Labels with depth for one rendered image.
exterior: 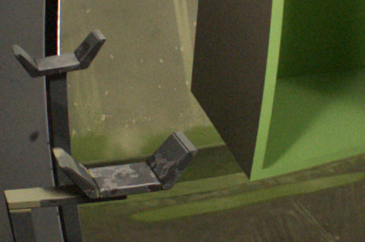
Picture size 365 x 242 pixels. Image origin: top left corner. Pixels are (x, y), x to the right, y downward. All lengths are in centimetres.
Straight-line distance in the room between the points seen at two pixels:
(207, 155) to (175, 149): 221
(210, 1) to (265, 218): 83
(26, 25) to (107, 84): 163
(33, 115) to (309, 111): 112
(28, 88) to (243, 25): 79
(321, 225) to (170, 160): 202
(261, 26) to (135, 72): 104
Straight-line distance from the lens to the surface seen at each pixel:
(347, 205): 262
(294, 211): 259
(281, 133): 202
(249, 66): 179
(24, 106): 109
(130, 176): 50
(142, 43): 272
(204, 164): 272
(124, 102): 267
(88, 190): 49
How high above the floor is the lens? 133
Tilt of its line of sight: 23 degrees down
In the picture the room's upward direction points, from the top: straight up
